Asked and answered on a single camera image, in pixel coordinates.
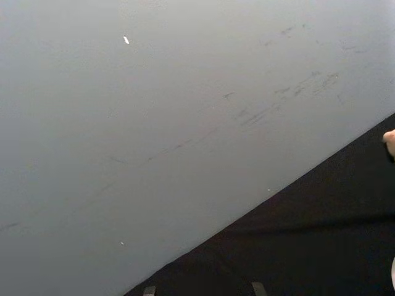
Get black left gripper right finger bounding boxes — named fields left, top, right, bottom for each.
left=251, top=281, right=267, bottom=296

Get person's hand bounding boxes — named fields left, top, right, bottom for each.
left=381, top=129, right=395, bottom=163

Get black table cloth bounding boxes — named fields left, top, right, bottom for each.
left=123, top=112, right=395, bottom=296

